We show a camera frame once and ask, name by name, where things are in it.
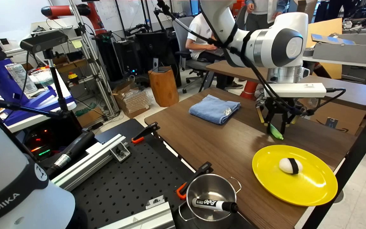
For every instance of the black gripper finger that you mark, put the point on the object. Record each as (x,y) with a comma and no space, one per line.
(270,119)
(284,124)

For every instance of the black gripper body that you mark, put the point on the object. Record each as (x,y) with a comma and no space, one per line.
(284,106)

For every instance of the white Franka robot base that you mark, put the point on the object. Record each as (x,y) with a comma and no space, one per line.
(28,199)

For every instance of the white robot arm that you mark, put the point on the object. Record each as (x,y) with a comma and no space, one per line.
(275,55)

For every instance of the red robot arm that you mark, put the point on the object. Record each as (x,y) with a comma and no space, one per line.
(85,10)

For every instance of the white and black sushi toy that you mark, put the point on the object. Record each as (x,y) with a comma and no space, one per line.
(290,166)

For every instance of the folded blue cloth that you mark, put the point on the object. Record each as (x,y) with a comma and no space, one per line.
(214,110)

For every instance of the yellow plate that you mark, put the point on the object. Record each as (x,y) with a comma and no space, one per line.
(313,186)

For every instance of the wooden shelf board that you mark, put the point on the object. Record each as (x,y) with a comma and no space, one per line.
(355,94)

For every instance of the small steel pot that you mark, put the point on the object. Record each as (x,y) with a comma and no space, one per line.
(209,186)

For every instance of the black marker in pot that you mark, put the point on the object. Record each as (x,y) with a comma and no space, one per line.
(215,206)

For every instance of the seated person white shirt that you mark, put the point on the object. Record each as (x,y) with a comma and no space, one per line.
(197,41)

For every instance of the black perforated breadboard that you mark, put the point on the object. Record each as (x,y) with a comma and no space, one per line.
(120,190)

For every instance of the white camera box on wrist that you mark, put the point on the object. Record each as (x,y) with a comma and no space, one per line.
(298,91)

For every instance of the orange handled clamp near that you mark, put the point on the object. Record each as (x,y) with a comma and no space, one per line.
(181,193)

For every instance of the orange handled clamp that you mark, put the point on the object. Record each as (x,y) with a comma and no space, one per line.
(150,129)
(181,193)

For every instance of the orange handled clamp far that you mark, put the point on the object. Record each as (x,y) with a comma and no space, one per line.
(150,129)

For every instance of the metal wire shelf rack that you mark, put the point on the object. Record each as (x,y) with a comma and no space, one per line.
(96,64)

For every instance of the aluminium extrusion rail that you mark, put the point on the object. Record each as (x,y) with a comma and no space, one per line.
(116,148)

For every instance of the black camera on tripod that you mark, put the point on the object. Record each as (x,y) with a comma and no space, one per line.
(45,44)

